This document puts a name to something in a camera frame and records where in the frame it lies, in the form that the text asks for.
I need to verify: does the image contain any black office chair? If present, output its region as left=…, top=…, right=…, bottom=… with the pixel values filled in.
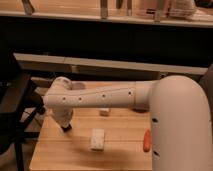
left=0, top=53, right=45, bottom=171

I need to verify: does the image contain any white plastic bottle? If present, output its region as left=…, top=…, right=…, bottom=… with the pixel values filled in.
left=99, top=108, right=111, bottom=116

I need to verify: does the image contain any white rectangular sponge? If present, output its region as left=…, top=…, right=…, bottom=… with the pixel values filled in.
left=90, top=129, right=105, bottom=151

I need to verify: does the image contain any white paper cup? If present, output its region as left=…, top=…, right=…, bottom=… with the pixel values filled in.
left=71, top=82, right=85, bottom=90

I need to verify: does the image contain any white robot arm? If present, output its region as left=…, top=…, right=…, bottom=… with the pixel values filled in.
left=44, top=75, right=213, bottom=171

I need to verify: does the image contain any orange carrot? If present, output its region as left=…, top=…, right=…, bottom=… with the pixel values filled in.
left=143, top=129, right=151, bottom=152

